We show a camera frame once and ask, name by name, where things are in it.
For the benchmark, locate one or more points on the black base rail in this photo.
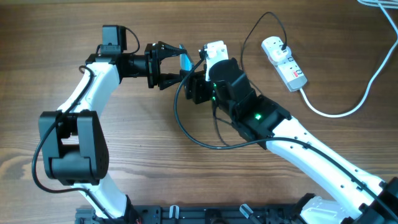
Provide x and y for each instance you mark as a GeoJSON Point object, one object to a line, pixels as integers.
{"type": "Point", "coordinates": [268, 214]}

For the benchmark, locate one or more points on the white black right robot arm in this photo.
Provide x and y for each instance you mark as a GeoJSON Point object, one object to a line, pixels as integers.
{"type": "Point", "coordinates": [356, 195]}

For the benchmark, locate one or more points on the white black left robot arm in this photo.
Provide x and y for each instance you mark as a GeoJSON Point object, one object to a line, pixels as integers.
{"type": "Point", "coordinates": [72, 154]}

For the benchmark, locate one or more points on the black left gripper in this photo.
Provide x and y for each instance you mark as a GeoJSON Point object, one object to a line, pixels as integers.
{"type": "Point", "coordinates": [153, 69]}

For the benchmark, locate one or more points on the white power strip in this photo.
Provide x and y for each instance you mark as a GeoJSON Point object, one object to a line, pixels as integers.
{"type": "Point", "coordinates": [284, 63]}

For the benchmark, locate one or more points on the blue screen Galaxy smartphone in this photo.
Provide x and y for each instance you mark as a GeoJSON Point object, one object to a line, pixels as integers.
{"type": "Point", "coordinates": [186, 62]}

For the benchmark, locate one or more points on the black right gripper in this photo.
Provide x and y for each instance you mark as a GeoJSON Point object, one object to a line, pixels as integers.
{"type": "Point", "coordinates": [196, 86]}

